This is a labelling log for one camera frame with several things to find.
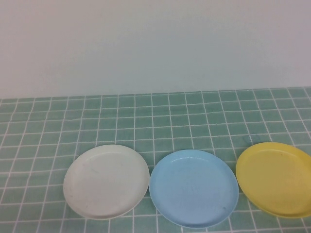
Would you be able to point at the white round plate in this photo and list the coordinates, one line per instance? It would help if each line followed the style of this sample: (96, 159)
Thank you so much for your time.
(104, 179)

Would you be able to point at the yellow round plate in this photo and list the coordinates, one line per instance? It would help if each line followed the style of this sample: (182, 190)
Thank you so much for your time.
(274, 177)

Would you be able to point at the green white checkered tablecloth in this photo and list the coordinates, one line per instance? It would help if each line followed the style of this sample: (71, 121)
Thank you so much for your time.
(145, 121)

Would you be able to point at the light blue round plate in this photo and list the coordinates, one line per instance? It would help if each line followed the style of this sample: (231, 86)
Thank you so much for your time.
(194, 189)

